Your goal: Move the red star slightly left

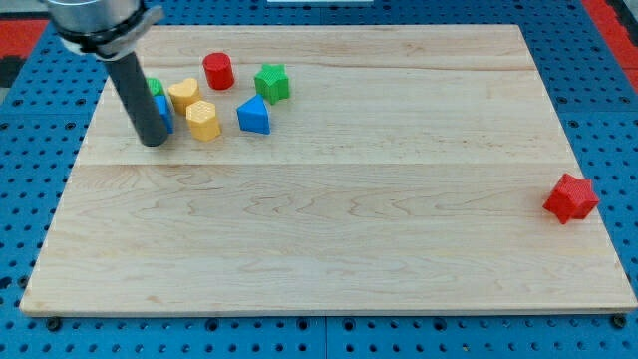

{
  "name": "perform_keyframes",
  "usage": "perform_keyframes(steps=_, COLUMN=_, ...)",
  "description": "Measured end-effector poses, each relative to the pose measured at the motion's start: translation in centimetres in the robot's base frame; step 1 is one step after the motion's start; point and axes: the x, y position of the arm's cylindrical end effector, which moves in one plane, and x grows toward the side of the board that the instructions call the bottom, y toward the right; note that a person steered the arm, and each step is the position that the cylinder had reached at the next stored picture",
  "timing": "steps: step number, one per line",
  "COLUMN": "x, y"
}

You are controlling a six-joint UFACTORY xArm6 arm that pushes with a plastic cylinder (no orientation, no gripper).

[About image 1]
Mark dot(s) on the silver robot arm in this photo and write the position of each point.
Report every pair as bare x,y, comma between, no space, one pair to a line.
107,29

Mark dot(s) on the green star block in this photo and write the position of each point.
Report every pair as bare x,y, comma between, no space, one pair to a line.
272,83

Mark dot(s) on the red star block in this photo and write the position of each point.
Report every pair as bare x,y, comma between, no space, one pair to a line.
571,198

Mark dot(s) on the wooden board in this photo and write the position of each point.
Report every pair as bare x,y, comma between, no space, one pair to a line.
405,175

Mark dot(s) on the blue triangle block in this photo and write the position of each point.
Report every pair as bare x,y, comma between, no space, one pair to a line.
253,116

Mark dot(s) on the yellow hexagon block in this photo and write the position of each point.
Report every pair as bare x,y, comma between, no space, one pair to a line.
202,121

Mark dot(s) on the red cylinder block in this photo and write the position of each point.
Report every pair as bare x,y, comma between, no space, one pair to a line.
218,71

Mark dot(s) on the yellow heart block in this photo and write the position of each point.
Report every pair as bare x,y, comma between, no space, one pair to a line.
184,93

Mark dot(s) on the blue cube block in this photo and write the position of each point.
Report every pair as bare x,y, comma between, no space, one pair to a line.
165,112

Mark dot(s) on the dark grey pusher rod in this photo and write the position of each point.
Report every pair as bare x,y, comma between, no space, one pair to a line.
132,87

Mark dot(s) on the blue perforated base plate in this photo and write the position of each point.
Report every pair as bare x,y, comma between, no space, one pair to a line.
588,64

